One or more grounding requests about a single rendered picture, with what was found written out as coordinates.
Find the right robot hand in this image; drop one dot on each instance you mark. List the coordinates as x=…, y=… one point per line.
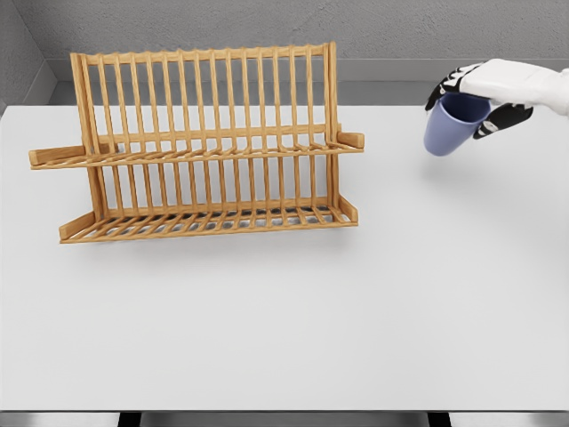
x=498, y=80

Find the blue cup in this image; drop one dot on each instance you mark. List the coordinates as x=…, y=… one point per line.
x=446, y=129

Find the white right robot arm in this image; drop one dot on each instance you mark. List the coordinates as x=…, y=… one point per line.
x=560, y=91

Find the wooden dish rack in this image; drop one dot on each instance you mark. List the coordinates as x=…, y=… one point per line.
x=200, y=147

